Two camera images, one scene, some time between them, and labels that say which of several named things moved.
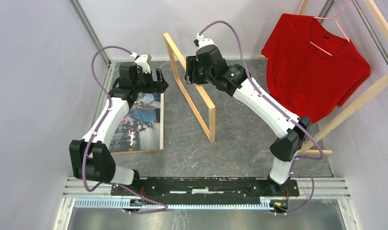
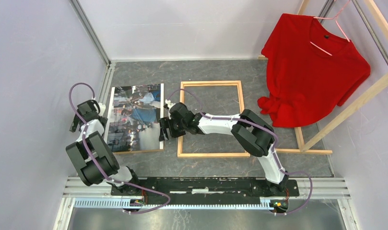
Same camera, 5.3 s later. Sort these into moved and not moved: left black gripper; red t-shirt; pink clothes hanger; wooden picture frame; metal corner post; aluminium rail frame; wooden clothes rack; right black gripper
Moved: right black gripper; wooden picture frame; left black gripper
Not moved: wooden clothes rack; pink clothes hanger; metal corner post; aluminium rail frame; red t-shirt
